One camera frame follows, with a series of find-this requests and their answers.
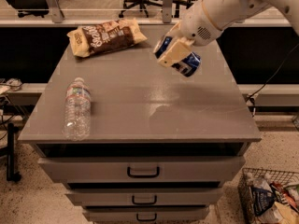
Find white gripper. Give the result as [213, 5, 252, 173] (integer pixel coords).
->
[153, 0, 222, 67]

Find blue pepsi can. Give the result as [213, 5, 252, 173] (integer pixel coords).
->
[154, 35, 202, 78]

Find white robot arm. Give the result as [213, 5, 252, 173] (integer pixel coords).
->
[154, 0, 299, 67]

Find brown and cream chip bag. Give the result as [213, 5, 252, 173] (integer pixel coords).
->
[67, 19, 147, 58]

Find grey drawer cabinet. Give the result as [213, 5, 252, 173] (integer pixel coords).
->
[18, 24, 262, 224]

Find clear plastic water bottle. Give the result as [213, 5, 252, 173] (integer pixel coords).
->
[63, 77, 91, 141]

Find top grey drawer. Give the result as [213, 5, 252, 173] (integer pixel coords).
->
[38, 156, 245, 183]

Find grey drawer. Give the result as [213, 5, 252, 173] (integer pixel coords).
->
[66, 188, 222, 207]
[83, 206, 209, 222]
[38, 156, 245, 183]

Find middle grey drawer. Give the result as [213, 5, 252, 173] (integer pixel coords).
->
[66, 188, 222, 207]

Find blue snack bag in basket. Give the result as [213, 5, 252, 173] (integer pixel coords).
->
[251, 187, 276, 216]

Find bottom grey drawer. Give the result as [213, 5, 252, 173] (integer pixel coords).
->
[83, 206, 209, 222]

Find red snack bag in basket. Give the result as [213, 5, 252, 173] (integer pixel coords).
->
[270, 182, 298, 211]

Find black metal stand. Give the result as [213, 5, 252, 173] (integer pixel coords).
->
[0, 123, 21, 182]

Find yellow snack bag in basket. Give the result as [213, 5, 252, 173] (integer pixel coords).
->
[275, 203, 299, 224]

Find black cable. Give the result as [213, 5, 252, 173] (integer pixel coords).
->
[244, 42, 299, 104]

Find wire basket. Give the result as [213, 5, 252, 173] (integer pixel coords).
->
[238, 168, 299, 224]

